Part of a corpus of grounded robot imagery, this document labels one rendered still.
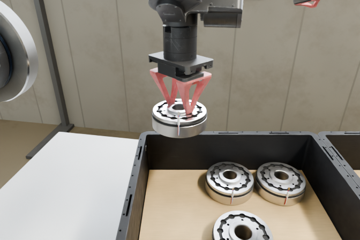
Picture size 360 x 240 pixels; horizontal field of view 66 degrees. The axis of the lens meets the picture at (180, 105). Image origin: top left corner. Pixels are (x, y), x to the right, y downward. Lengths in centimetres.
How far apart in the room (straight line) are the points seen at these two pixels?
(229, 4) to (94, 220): 60
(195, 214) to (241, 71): 151
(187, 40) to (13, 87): 33
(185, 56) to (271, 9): 148
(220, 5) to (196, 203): 39
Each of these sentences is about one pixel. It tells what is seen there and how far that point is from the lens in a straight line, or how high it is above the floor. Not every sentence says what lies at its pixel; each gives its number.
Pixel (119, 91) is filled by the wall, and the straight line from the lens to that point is 223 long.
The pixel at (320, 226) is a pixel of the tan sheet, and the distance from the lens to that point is 63.
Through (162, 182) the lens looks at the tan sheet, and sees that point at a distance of 66.
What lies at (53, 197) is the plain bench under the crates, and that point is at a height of 70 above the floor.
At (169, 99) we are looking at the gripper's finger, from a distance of 53.
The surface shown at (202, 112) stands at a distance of 52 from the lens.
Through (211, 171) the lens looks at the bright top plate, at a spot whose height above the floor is 86.
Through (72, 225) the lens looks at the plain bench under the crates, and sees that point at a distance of 79.
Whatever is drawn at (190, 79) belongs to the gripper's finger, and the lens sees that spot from 45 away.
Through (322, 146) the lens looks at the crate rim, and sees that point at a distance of 66.
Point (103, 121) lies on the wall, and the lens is 243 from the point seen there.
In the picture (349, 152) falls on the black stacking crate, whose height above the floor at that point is 88.
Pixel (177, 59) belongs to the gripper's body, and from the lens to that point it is 46.
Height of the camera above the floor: 128
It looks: 27 degrees down
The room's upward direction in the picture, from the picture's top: straight up
